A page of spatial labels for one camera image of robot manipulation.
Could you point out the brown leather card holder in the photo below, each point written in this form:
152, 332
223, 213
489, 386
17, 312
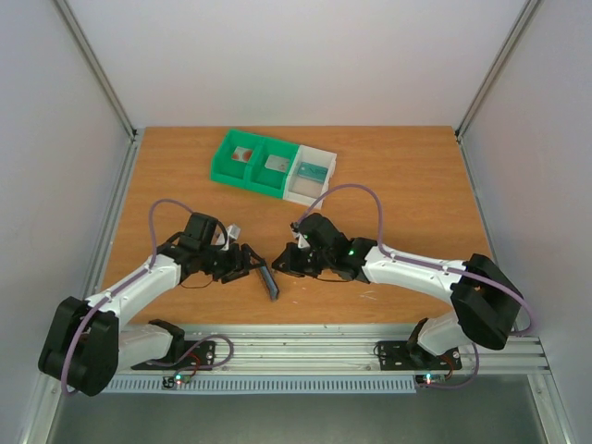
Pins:
270, 283

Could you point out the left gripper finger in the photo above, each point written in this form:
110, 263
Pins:
252, 260
235, 274

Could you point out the red patterned card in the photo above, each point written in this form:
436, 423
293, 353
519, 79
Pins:
242, 154

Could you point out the left green bin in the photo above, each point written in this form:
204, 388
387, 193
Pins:
224, 167

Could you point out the green bin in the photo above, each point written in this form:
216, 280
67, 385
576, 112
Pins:
224, 167
266, 181

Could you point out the left frame post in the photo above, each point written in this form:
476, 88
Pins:
79, 37

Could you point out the teal vip card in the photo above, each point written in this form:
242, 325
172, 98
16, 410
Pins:
312, 172

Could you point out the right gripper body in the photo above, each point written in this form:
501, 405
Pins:
298, 259

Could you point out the grey slotted cable duct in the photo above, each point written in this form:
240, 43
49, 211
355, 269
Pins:
252, 385

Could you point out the aluminium rail frame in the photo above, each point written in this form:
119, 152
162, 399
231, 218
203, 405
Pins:
324, 349

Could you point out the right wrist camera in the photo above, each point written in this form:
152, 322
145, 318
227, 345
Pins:
300, 239

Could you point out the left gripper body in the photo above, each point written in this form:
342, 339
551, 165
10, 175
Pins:
221, 265

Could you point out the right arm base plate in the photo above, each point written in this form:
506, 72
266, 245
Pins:
397, 355

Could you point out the middle green bin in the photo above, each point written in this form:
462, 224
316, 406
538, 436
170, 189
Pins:
266, 181

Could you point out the frame post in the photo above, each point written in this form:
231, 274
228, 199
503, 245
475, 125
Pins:
518, 29
79, 37

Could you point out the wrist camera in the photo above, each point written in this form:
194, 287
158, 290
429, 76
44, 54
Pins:
233, 232
300, 239

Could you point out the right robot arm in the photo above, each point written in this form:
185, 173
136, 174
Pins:
484, 303

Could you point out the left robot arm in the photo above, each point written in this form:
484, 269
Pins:
88, 342

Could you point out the white vip card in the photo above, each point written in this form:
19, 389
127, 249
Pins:
277, 163

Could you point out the right frame post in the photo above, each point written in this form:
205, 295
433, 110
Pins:
518, 29

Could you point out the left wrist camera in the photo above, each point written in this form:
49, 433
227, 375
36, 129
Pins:
233, 232

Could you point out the white bin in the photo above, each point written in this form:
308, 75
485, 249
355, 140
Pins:
304, 191

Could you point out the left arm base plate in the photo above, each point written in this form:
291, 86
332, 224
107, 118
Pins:
204, 353

